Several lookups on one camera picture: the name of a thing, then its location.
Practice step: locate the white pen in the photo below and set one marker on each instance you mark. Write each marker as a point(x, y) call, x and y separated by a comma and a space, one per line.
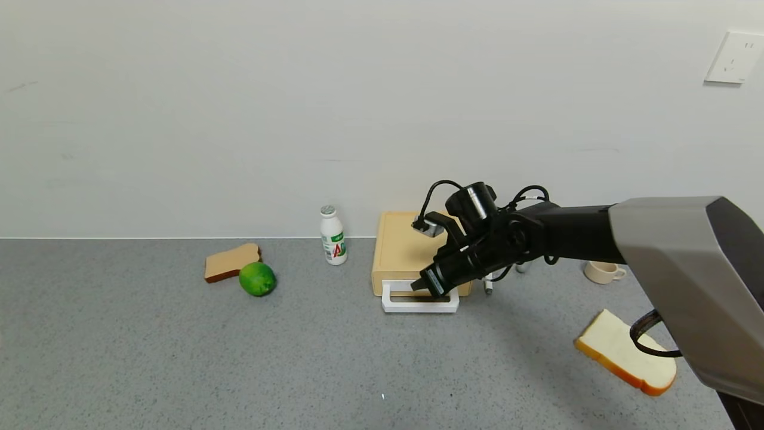
point(488, 286)

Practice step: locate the beige cup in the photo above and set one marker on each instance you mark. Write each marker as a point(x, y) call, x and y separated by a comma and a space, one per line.
point(601, 272)

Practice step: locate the white wall socket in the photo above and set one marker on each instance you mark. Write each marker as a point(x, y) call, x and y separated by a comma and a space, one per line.
point(735, 58)

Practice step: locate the white milk bottle green label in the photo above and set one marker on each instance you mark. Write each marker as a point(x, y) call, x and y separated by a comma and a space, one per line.
point(333, 239)

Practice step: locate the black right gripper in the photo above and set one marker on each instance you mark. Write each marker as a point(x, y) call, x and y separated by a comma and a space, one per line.
point(434, 281)

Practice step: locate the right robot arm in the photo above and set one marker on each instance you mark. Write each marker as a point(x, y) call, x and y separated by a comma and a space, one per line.
point(668, 251)

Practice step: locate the brown toast slice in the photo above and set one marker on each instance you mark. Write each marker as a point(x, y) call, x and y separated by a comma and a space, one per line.
point(228, 263)

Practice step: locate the white bread slice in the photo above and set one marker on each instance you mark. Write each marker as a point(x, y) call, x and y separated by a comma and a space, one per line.
point(615, 349)

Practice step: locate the green lime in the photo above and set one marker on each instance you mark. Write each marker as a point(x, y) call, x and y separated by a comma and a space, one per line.
point(257, 279)

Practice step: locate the yellow drawer case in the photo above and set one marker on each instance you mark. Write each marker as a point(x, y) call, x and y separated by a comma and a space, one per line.
point(397, 245)

